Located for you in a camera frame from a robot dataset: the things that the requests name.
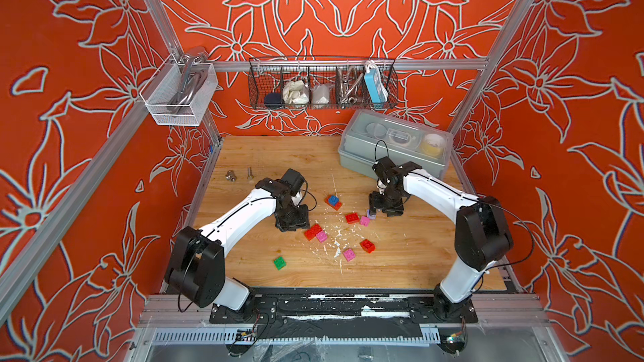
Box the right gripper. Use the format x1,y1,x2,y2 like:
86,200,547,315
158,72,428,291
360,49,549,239
364,188,403,218

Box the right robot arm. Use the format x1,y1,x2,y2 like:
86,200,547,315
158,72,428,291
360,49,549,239
369,157,513,315

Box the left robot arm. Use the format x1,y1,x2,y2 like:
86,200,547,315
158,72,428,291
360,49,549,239
164,169,310,312

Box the long red lego brick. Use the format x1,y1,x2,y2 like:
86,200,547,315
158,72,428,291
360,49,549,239
304,224,323,241

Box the pink lego brick left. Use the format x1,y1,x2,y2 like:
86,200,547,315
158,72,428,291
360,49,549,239
316,231,328,242

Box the green lego brick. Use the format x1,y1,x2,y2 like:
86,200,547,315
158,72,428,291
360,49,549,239
273,256,287,271

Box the pink lego brick lower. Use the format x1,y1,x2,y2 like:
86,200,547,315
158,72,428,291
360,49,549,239
342,248,356,261

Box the yellow tape roll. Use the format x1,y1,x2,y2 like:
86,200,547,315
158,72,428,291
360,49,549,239
419,133,447,159

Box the clear plastic storage box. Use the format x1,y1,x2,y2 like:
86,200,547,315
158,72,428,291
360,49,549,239
338,110,453,179

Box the blue white box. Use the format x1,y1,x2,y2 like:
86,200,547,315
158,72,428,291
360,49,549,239
363,60,388,109

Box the dark blue round object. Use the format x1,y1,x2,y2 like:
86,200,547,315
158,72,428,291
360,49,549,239
263,92,284,110

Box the white crumpled cloth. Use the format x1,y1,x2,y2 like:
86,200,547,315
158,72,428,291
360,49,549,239
282,80,310,107

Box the metal tongs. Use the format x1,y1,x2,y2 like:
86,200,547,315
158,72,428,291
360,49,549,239
167,47,208,114

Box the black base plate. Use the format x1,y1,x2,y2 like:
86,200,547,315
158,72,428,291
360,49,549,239
210,288,479,324

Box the black wire basket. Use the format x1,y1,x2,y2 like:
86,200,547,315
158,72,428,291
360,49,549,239
248,55,399,111

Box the clear plastic wall bin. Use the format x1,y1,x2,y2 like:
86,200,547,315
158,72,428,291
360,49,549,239
142,47,218,127

